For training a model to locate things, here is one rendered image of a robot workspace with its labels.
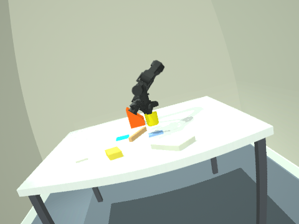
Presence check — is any yellow block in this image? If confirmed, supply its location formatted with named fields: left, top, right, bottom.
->
left=105, top=146, right=123, bottom=161

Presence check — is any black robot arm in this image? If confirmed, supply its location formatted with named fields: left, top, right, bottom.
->
left=128, top=60, right=164, bottom=115

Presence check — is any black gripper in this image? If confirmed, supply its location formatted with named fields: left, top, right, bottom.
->
left=136, top=92, right=159, bottom=114

